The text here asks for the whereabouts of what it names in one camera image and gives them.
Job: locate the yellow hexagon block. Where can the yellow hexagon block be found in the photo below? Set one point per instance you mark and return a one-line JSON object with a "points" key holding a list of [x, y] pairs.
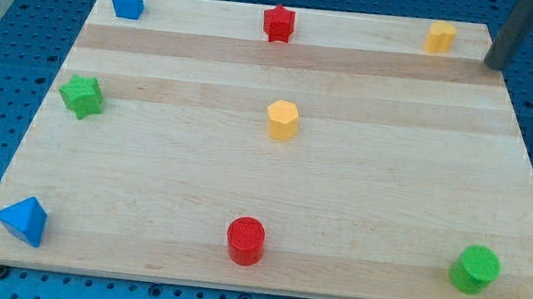
{"points": [[283, 118]]}

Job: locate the light wooden board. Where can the light wooden board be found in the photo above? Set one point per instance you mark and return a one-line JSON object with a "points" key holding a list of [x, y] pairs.
{"points": [[401, 161]]}

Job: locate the red cylinder block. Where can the red cylinder block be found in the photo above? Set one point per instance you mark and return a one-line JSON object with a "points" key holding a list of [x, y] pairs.
{"points": [[246, 240]]}

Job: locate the red star block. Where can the red star block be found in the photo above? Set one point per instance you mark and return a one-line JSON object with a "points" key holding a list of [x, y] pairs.
{"points": [[279, 23]]}

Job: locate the green star block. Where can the green star block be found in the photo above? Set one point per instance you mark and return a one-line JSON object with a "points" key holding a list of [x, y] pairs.
{"points": [[82, 95]]}

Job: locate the blue cube block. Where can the blue cube block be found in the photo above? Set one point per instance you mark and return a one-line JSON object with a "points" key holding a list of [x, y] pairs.
{"points": [[128, 9]]}

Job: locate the yellow heart block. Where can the yellow heart block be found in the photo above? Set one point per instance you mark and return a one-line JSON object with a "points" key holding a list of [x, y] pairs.
{"points": [[440, 37]]}

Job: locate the green cylinder block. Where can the green cylinder block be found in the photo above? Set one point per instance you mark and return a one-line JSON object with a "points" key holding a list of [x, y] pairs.
{"points": [[475, 268]]}

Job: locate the blue triangle block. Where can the blue triangle block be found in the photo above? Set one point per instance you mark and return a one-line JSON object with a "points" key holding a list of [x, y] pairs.
{"points": [[25, 220]]}

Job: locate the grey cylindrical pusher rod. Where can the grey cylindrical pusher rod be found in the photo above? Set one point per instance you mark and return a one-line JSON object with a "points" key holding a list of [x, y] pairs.
{"points": [[511, 36]]}

